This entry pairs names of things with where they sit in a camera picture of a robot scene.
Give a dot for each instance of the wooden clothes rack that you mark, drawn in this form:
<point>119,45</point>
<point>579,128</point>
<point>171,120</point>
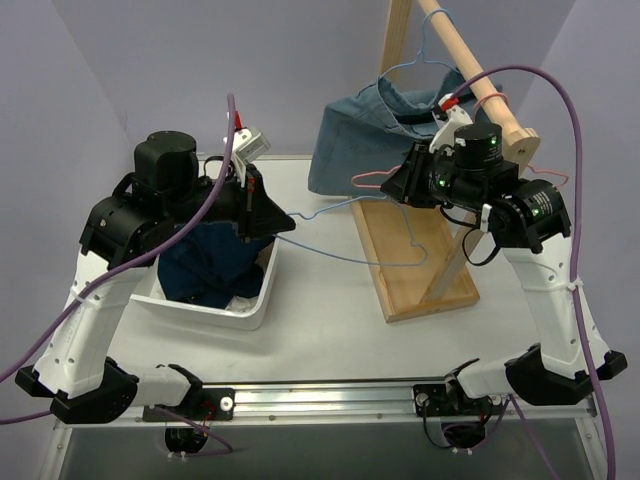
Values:
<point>443,283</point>

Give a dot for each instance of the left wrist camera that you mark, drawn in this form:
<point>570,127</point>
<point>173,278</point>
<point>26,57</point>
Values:
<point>248,144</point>

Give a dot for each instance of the aluminium mounting rail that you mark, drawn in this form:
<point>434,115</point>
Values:
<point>320,400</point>

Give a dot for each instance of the blue wire hanger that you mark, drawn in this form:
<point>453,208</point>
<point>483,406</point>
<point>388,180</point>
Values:
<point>415,55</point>
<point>369,259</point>

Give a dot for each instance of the white plastic basket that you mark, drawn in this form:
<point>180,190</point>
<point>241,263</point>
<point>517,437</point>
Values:
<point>257,282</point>

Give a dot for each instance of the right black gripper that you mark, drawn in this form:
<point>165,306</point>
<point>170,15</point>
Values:
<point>418,176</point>

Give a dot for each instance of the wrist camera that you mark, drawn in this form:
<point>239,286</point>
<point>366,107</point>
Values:
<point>248,144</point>
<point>451,117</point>

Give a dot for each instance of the dark blue denim skirt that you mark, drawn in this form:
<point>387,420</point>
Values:
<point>210,256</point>

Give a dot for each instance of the blue wire hanger back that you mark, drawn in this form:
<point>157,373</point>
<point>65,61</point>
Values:
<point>415,55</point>

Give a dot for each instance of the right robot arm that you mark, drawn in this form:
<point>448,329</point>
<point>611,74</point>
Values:
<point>529,224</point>

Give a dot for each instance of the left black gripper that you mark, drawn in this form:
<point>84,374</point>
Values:
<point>248,208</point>

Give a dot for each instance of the white pleated skirt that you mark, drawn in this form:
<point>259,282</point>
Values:
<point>209,302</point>

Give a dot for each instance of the blue wire hanger front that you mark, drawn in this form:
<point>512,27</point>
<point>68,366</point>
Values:
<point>369,259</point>

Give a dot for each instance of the light blue denim skirt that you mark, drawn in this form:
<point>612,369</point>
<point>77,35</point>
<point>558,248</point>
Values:
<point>372,130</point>

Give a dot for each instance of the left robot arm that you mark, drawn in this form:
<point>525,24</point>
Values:
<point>155,204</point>

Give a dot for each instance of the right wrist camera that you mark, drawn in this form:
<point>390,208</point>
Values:
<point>451,117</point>

